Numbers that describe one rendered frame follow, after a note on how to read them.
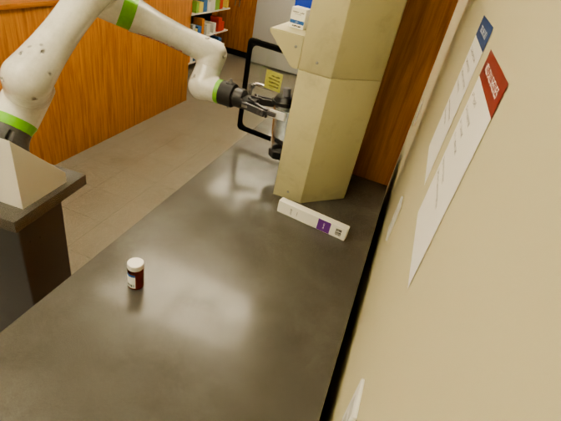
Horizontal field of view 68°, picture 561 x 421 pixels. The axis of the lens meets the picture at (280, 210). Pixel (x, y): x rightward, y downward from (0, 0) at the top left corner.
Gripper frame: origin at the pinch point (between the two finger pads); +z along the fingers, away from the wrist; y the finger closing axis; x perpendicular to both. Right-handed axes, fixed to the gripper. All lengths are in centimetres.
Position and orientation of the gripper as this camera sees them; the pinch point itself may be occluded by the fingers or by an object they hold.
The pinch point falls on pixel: (283, 112)
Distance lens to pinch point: 160.1
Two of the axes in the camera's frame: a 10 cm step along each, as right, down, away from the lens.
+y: 3.4, -4.8, 8.1
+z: 9.2, 3.4, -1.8
